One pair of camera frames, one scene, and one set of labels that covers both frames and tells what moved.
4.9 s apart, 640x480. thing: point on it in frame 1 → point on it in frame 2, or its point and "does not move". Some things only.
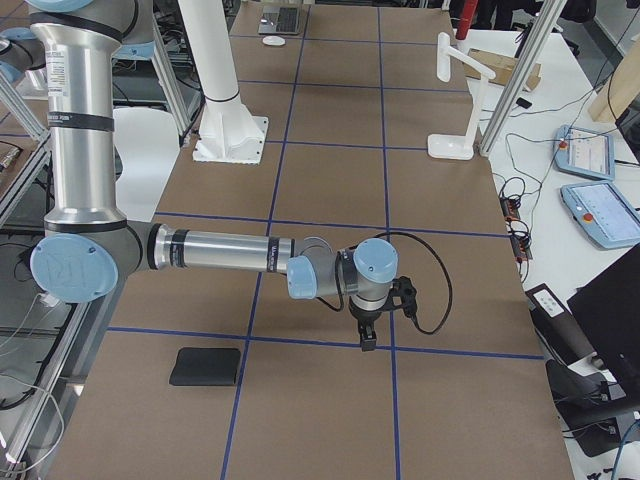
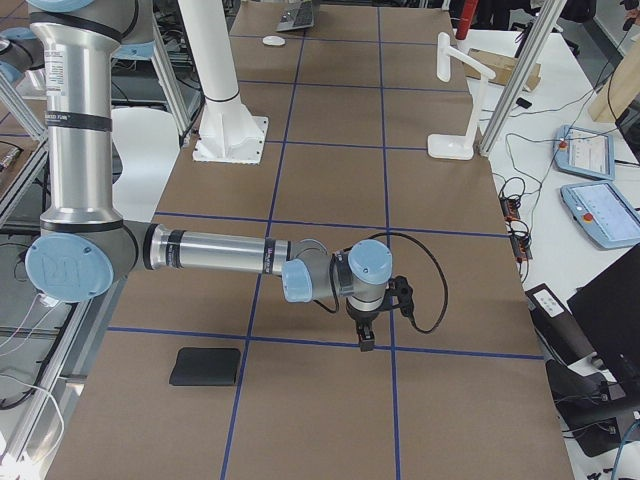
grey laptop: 279,20 → 299,15
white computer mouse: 273,40 does not move
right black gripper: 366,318 does not move
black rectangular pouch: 204,366 does not move
